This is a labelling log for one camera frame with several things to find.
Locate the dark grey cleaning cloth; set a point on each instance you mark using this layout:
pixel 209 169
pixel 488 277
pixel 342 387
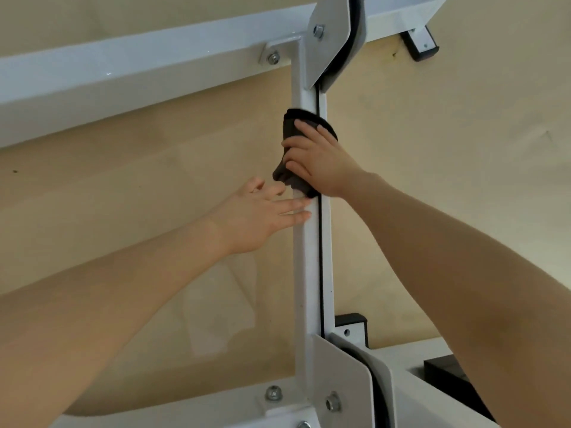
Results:
pixel 294 126

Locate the person's left hand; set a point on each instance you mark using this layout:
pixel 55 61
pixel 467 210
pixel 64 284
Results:
pixel 258 218

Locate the person's left forearm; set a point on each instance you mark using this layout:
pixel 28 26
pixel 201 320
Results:
pixel 89 325

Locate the white gym machine frame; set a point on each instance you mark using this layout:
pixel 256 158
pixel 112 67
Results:
pixel 134 71

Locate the person's right hand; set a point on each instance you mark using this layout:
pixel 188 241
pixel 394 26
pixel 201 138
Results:
pixel 325 164

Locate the person's right forearm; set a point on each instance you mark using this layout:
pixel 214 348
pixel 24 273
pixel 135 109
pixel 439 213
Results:
pixel 468 271

